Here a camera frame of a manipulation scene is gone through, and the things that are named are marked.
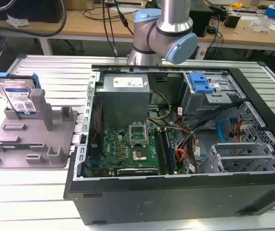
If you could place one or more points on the grey power supply unit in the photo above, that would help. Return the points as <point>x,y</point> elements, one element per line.
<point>124,101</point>

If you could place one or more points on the wooden desk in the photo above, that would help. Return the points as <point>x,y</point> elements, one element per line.
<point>137,26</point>

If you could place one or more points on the grey parts rack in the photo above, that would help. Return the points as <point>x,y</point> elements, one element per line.
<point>31,134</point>

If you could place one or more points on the brown chipset chip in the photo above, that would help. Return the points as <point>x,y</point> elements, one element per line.
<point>139,154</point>

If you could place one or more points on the black computer tower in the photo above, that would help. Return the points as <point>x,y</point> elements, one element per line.
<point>200,19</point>

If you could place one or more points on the silver disk bay cage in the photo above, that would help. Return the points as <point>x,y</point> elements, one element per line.
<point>212,98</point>

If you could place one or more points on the hard disk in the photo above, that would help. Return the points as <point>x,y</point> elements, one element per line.
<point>19,95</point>

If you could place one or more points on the green motherboard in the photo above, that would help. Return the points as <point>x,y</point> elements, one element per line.
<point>127,150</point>

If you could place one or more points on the blue drive bay latch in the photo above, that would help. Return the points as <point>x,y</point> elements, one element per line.
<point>201,83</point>

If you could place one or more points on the silver expansion slot bracket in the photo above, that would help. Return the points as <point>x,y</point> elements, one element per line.
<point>238,147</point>
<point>248,160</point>

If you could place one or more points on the RAM slot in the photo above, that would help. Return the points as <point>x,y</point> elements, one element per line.
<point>171,151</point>
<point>160,151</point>

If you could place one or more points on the black box on desk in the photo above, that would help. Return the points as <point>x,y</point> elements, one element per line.
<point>232,19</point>

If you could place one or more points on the CPU socket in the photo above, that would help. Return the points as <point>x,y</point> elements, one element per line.
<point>137,136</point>

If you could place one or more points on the white crumpled paper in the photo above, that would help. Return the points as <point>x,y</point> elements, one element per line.
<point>17,21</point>

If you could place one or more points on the RAM stick in rack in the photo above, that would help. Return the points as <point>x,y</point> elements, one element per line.
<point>15,146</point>

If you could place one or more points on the black graphics card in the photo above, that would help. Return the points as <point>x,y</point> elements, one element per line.
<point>137,171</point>

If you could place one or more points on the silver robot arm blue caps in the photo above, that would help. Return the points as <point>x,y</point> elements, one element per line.
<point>166,31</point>

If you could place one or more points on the black open PC case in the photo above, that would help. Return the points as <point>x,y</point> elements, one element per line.
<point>175,192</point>

